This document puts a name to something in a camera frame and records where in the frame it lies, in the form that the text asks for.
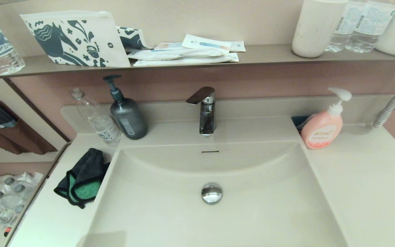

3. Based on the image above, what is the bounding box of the chrome sink faucet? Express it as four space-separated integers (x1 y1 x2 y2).
186 86 216 137

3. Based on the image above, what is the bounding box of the dark grey green cloth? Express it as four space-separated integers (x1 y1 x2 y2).
53 148 111 209

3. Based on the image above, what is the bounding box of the white ceramic sink basin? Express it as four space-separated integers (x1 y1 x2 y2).
81 141 349 247

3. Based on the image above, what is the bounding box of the long white packet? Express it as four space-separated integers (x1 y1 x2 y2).
134 53 239 67
128 48 230 61

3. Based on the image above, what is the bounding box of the dark grey pump bottle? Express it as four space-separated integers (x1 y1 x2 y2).
103 75 148 140

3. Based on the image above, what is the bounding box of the chrome drain stopper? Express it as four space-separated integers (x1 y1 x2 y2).
201 183 223 205

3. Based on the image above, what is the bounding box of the white packet blue stripe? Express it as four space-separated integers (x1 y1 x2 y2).
182 34 232 52

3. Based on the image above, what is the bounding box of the peach white packet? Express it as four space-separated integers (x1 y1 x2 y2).
154 42 187 51

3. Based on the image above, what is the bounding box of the clear empty plastic bottle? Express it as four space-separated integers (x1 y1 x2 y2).
71 88 123 147

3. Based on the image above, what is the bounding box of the small blue print pouch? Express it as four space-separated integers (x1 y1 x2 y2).
117 26 153 53

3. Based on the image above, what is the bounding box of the pink soap pump bottle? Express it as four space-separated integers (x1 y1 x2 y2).
300 87 352 150

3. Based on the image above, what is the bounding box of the white horse print pouch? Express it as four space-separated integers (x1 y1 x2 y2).
20 11 131 68

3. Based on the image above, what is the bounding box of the tall white tumbler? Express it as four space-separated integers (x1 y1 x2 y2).
292 0 349 58

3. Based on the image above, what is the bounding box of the clear water bottle white label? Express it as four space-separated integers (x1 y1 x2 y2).
325 0 358 53
345 0 395 54

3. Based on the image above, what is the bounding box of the plastic wrapped bottle pack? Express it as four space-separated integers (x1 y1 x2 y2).
0 172 44 230

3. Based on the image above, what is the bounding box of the brown wall shelf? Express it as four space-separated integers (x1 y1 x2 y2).
0 44 395 80

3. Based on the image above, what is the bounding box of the brown wall holder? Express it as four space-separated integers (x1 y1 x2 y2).
0 99 58 155

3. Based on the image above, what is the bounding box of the grey corrugated hose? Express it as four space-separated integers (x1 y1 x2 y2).
372 70 395 129

